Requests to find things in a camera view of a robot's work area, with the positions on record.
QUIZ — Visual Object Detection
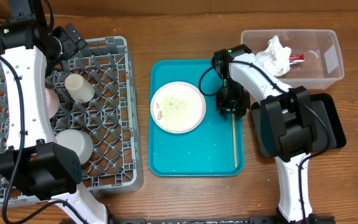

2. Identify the teal plastic tray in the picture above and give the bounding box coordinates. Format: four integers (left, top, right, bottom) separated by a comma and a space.
148, 59, 244, 177

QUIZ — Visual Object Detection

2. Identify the red snack wrapper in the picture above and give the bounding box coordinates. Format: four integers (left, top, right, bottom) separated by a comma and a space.
289, 54, 305, 65

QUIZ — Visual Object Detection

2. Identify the black tray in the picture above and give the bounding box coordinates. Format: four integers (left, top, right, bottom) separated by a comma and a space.
250, 93, 347, 157

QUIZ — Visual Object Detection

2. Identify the right wooden chopstick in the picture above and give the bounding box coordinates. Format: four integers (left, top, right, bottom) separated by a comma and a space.
232, 114, 238, 168

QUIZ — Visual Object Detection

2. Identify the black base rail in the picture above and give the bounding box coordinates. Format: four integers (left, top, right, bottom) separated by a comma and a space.
116, 215, 336, 224

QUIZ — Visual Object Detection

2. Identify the pink small bowl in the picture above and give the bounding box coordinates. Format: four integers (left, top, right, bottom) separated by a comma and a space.
45, 88, 60, 118

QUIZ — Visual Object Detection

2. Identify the grey plastic dishwasher rack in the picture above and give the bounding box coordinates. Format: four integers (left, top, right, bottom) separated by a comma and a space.
0, 36, 144, 208

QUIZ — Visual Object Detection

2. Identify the white plate with food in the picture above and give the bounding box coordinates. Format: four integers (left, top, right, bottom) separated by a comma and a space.
150, 82, 206, 134

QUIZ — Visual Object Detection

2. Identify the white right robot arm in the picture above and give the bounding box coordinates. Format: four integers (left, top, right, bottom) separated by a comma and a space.
210, 44, 329, 223

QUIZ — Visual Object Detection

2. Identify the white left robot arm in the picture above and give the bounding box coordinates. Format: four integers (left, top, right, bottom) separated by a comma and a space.
0, 0, 114, 223

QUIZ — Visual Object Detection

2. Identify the white napkin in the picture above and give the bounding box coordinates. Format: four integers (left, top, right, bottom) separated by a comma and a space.
255, 35, 291, 77

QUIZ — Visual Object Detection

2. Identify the cream white cup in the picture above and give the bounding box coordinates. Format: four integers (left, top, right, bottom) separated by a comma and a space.
65, 73, 94, 103

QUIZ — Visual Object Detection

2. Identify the clear plastic bin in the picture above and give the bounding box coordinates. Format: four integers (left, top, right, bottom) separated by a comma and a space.
241, 29, 344, 90

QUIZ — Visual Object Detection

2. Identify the grey ceramic bowl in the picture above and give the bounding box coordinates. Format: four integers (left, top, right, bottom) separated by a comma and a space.
55, 129, 93, 164

